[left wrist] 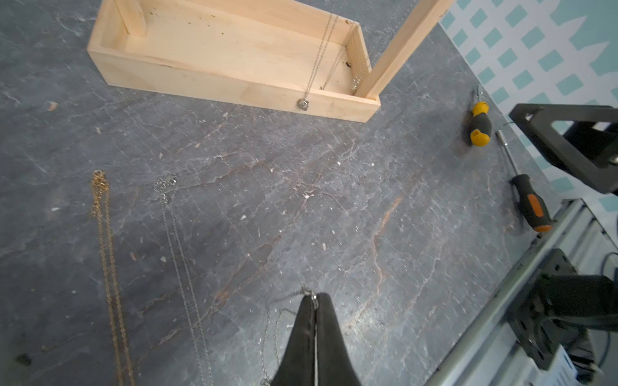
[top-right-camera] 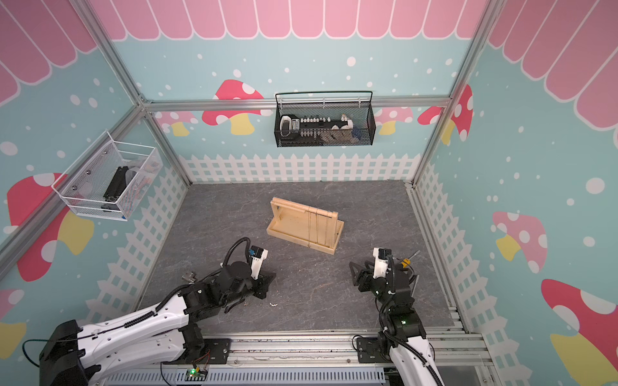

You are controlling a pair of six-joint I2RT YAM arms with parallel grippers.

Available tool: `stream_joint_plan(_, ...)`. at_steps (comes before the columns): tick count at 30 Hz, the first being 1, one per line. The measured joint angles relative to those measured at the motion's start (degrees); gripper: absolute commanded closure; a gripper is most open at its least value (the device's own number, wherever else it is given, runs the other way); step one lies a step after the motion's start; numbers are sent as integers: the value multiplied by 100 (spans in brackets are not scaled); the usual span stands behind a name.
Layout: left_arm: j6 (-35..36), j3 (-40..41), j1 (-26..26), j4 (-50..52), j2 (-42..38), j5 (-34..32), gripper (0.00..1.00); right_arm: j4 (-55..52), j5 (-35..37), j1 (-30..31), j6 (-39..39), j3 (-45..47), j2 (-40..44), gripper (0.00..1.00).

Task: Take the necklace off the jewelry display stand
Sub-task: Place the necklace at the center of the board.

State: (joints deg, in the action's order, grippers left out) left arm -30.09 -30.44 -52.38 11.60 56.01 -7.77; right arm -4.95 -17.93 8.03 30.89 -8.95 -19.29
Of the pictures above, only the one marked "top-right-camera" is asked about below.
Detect wooden jewelry display stand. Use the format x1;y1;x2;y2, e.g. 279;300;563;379
267;197;344;255

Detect green lit circuit board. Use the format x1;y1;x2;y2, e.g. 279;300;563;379
184;368;209;382

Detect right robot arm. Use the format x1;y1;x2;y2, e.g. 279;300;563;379
349;248;444;385

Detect black box in white basket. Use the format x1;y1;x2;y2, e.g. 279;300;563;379
103;167;129;202

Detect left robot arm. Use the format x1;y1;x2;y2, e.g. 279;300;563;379
34;237;276;385

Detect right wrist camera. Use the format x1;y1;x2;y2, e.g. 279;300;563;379
373;248;392;279

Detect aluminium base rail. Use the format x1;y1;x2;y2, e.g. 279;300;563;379
105;327;500;385

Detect white wire mesh basket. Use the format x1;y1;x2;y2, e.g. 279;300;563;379
51;132;164;221

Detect black wire mesh basket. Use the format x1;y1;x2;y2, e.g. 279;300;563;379
274;90;376;147

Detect small metal connector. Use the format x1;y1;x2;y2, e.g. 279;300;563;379
182;271;197;284

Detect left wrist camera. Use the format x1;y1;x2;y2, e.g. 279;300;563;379
249;245;268;280

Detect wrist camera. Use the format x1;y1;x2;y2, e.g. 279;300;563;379
249;245;268;280
373;248;392;279

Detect yellow handled screwdriver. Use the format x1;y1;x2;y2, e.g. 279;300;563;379
401;250;420;270

